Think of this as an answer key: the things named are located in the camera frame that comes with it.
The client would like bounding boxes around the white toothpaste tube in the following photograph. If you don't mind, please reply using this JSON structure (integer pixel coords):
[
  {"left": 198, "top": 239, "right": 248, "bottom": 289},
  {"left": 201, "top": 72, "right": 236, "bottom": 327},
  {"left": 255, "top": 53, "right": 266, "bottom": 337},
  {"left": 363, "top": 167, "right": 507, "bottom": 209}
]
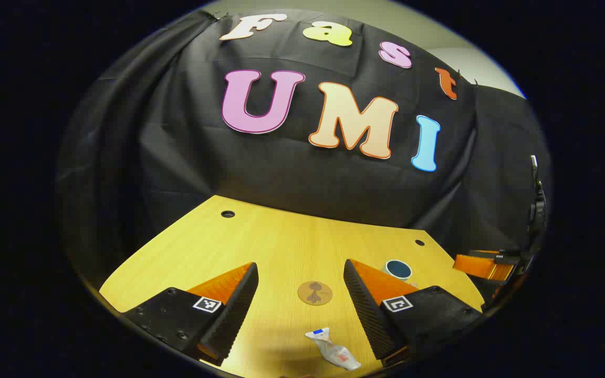
[{"left": 304, "top": 327, "right": 362, "bottom": 371}]

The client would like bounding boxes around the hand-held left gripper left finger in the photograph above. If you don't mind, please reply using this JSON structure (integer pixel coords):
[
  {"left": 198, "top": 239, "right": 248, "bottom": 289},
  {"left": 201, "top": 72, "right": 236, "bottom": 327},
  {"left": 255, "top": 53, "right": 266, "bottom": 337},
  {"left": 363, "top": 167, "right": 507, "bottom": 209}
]
[{"left": 123, "top": 261, "right": 259, "bottom": 367}]

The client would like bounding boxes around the round brown coaster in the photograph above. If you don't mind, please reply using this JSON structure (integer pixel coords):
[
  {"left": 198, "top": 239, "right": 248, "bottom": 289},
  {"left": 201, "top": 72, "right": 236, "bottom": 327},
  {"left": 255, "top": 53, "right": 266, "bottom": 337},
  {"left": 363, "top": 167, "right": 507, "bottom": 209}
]
[{"left": 297, "top": 281, "right": 333, "bottom": 306}]

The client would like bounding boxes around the black backdrop cloth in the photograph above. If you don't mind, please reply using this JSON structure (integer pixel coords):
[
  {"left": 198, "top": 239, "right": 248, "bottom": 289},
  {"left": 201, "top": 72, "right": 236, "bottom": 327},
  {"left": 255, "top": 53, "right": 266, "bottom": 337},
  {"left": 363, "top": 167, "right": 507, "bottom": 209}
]
[{"left": 57, "top": 8, "right": 552, "bottom": 295}]

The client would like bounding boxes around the pale cup with wooden handle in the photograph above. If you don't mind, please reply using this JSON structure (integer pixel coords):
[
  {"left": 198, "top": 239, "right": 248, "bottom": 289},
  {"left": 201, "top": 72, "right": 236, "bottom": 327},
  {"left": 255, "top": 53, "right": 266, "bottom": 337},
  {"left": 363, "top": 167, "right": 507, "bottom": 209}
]
[{"left": 383, "top": 259, "right": 420, "bottom": 288}]

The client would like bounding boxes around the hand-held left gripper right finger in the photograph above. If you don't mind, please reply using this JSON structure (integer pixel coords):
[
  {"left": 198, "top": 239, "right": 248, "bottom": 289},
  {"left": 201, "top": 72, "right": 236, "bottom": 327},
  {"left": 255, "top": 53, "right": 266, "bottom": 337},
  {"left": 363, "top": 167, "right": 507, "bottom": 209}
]
[{"left": 343, "top": 258, "right": 485, "bottom": 363}]

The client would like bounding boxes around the wooden desktop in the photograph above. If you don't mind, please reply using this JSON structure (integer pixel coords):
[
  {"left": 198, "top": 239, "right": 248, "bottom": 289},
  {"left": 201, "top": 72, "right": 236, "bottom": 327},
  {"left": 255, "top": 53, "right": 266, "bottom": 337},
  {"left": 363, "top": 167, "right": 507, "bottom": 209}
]
[{"left": 99, "top": 195, "right": 487, "bottom": 378}]

